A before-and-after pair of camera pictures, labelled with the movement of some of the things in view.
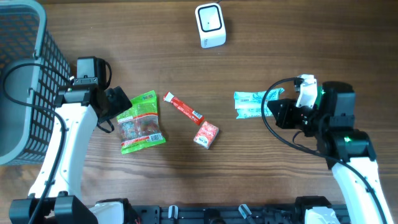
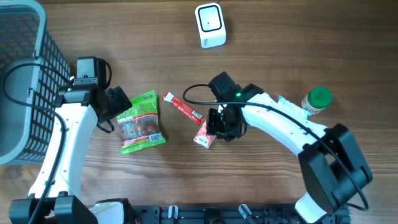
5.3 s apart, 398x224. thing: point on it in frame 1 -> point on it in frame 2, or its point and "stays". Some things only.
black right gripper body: x=305 y=117 -> x=221 y=124
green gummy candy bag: x=139 y=127 stays
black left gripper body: x=117 y=104 stays
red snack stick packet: x=185 y=109 stays
